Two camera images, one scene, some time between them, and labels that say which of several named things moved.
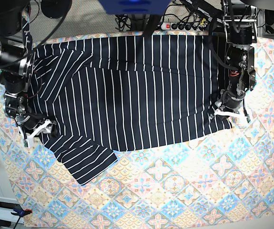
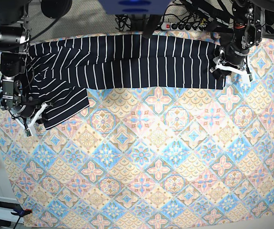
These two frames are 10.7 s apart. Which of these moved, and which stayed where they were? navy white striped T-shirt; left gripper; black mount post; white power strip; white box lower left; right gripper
Moved: left gripper; navy white striped T-shirt; right gripper
Stayed: black mount post; white power strip; white box lower left
